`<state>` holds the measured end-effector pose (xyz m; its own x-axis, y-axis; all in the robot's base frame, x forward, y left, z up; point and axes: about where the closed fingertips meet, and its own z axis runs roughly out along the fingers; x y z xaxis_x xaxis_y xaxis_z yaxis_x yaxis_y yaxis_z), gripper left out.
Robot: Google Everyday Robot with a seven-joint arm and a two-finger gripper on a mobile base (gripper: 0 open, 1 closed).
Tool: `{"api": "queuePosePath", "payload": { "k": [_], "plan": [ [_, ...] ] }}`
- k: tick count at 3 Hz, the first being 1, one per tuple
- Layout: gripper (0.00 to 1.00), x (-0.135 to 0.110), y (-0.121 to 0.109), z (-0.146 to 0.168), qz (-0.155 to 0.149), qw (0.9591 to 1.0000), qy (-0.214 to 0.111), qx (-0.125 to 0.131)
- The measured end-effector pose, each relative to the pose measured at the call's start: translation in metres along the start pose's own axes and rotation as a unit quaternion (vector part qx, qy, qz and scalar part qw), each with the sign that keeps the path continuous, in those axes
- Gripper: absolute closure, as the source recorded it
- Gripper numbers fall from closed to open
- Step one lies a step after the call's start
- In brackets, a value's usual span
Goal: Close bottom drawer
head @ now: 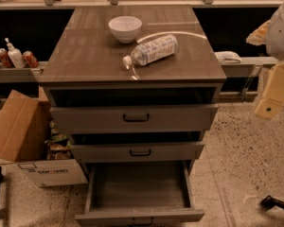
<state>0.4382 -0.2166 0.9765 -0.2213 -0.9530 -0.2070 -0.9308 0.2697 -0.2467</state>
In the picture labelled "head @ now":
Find grey bottom drawer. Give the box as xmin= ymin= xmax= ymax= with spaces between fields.
xmin=75 ymin=161 xmax=204 ymax=227

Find grey drawer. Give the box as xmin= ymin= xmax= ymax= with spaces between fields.
xmin=75 ymin=161 xmax=204 ymax=227
xmin=50 ymin=104 xmax=218 ymax=134
xmin=71 ymin=142 xmax=204 ymax=163

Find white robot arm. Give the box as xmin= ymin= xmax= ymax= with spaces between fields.
xmin=246 ymin=3 xmax=284 ymax=119

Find grey wooden drawer cabinet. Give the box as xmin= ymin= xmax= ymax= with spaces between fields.
xmin=37 ymin=5 xmax=227 ymax=175

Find grey middle drawer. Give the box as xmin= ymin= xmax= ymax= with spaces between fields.
xmin=71 ymin=142 xmax=204 ymax=163

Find grey top drawer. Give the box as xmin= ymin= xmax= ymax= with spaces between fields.
xmin=50 ymin=104 xmax=218 ymax=134

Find white folded cloth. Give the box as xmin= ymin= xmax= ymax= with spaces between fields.
xmin=215 ymin=51 xmax=241 ymax=64

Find black object lower right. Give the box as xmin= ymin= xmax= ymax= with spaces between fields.
xmin=260 ymin=195 xmax=284 ymax=210

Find clear plastic water bottle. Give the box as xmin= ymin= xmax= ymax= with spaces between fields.
xmin=123 ymin=34 xmax=178 ymax=69

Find white ceramic bowl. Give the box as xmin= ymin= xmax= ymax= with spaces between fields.
xmin=109 ymin=16 xmax=142 ymax=44

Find snack bags in box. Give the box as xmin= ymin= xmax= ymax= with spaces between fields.
xmin=45 ymin=121 xmax=72 ymax=160

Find red soda can right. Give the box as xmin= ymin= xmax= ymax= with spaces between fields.
xmin=23 ymin=51 xmax=39 ymax=68

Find red soda can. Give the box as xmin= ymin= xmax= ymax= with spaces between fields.
xmin=0 ymin=48 xmax=13 ymax=68
xmin=23 ymin=51 xmax=39 ymax=68

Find brown cardboard box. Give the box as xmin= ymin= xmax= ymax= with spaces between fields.
xmin=0 ymin=90 xmax=87 ymax=187

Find white pump soap bottle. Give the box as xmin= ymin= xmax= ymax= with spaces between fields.
xmin=5 ymin=38 xmax=26 ymax=68

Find red soda can left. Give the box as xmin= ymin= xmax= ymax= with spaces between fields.
xmin=0 ymin=48 xmax=13 ymax=68

